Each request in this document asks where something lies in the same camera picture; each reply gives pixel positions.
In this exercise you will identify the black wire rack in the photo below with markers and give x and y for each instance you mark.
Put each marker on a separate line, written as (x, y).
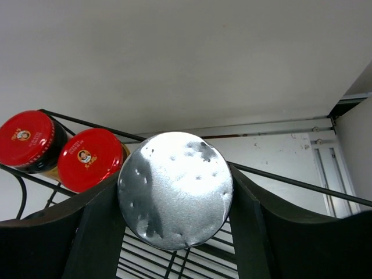
(174, 192)

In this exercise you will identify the silver lid spice bottle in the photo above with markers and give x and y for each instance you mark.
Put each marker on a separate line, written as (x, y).
(175, 191)

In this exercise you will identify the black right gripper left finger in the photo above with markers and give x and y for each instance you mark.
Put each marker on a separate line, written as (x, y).
(80, 237)

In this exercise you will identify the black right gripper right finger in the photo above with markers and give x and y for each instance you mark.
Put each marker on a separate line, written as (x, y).
(274, 238)

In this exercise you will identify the red lid sauce jar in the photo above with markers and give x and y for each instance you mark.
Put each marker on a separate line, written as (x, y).
(31, 142)
(89, 157)

